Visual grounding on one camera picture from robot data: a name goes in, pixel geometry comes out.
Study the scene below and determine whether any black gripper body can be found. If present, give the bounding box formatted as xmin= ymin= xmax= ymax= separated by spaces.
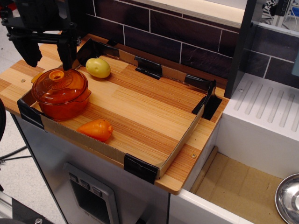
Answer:
xmin=1 ymin=0 xmax=81 ymax=45

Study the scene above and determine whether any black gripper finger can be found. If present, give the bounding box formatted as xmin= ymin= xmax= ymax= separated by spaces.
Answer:
xmin=57 ymin=31 xmax=77 ymax=71
xmin=12 ymin=38 xmax=42 ymax=67

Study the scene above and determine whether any orange transparent pot lid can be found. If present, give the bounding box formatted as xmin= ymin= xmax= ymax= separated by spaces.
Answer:
xmin=31 ymin=68 xmax=88 ymax=105

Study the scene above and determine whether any orange transparent pot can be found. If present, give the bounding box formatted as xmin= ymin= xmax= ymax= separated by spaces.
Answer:
xmin=33 ymin=74 xmax=91 ymax=120

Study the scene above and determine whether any yellow toy potato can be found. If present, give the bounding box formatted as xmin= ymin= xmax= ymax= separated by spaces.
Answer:
xmin=85 ymin=58 xmax=111 ymax=78

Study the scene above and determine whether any black chair wheel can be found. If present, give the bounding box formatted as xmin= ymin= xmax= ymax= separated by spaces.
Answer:
xmin=0 ymin=6 xmax=13 ymax=19

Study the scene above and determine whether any orange toy carrot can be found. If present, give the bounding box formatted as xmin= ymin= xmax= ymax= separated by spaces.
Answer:
xmin=76 ymin=119 xmax=113 ymax=141

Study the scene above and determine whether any grey toy oven front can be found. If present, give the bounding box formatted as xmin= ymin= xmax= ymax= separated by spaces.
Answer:
xmin=13 ymin=116 xmax=170 ymax=224

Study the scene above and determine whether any cardboard fence with black tape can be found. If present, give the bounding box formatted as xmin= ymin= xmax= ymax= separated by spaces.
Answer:
xmin=18 ymin=39 xmax=225 ymax=186

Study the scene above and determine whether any white toy sink unit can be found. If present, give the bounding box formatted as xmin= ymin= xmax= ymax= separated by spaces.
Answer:
xmin=169 ymin=74 xmax=299 ymax=224

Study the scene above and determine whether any silver metal bowl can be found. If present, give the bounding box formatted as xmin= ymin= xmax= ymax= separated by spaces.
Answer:
xmin=275 ymin=174 xmax=299 ymax=224

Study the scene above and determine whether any black floor cable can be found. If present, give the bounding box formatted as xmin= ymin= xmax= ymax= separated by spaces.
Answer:
xmin=0 ymin=146 xmax=32 ymax=162

